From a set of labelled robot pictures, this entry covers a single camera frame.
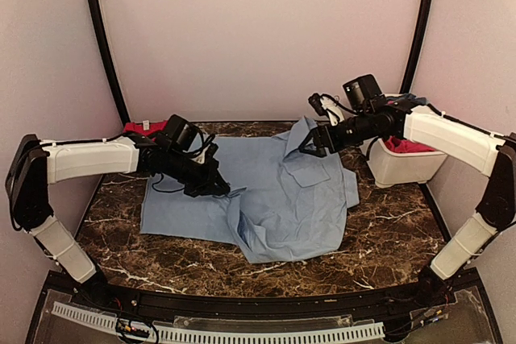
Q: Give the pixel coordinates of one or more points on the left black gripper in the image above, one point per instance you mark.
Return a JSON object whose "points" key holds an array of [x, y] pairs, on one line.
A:
{"points": [[205, 184]]}

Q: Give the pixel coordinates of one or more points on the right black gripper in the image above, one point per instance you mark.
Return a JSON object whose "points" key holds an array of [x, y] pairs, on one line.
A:
{"points": [[324, 130]]}

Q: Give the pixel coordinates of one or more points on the light blue shirt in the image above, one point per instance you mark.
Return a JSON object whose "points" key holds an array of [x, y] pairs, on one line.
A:
{"points": [[283, 205]]}

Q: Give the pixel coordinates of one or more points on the red t-shirt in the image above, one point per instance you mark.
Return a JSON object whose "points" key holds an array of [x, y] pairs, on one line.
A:
{"points": [[146, 128]]}

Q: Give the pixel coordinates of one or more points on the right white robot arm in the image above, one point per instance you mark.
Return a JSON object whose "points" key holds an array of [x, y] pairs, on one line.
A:
{"points": [[478, 178]]}

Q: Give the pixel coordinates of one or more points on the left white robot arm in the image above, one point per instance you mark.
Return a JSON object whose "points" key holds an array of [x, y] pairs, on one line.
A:
{"points": [[39, 164]]}

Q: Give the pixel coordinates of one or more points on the white plastic laundry bin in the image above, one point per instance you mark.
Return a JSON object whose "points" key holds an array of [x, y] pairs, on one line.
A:
{"points": [[389, 168]]}

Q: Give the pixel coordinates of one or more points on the pink garment in bin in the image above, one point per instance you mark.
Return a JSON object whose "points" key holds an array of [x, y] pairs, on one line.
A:
{"points": [[403, 146]]}

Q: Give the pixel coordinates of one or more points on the dark blue garment in bin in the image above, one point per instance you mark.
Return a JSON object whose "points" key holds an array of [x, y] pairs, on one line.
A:
{"points": [[406, 100]]}

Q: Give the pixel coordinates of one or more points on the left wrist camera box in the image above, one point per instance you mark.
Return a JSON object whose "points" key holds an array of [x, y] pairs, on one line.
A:
{"points": [[179, 133]]}

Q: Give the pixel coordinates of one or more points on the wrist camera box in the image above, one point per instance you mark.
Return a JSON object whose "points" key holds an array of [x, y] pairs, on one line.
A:
{"points": [[364, 94], [179, 133]]}

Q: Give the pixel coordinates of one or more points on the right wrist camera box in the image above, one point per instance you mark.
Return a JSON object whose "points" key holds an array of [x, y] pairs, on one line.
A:
{"points": [[364, 94]]}

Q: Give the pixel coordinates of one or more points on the white slotted cable duct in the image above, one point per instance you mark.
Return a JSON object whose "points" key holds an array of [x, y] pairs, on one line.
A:
{"points": [[207, 330]]}

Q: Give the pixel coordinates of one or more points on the left electronics board with wires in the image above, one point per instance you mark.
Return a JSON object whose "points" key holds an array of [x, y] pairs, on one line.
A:
{"points": [[133, 329]]}

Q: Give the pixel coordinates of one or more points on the electronics board with wires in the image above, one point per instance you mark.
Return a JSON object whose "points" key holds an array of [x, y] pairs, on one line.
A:
{"points": [[429, 317], [133, 329]]}

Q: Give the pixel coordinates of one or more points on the right electronics board with wires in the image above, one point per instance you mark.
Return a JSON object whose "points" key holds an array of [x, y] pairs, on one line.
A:
{"points": [[429, 317]]}

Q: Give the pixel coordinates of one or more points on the right black frame post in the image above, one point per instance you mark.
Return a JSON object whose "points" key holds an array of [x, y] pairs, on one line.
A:
{"points": [[416, 45]]}

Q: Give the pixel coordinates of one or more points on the black frame post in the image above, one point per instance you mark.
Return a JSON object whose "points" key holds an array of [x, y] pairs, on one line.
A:
{"points": [[416, 45], [107, 60]]}

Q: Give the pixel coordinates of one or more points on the left black frame post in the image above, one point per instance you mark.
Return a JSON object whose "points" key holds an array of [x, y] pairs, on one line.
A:
{"points": [[107, 60]]}

